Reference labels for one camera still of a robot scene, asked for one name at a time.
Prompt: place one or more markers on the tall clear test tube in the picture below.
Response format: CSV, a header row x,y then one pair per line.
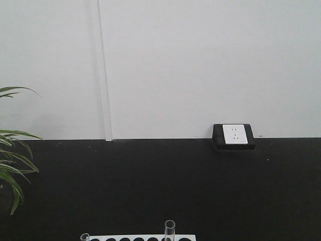
x,y
170,229

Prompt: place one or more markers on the short clear test tube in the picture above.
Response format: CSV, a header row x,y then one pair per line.
x,y
85,237

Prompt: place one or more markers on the black and white power socket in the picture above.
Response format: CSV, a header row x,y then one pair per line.
x,y
233,137

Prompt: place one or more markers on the white test tube rack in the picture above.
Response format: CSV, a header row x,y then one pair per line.
x,y
142,236

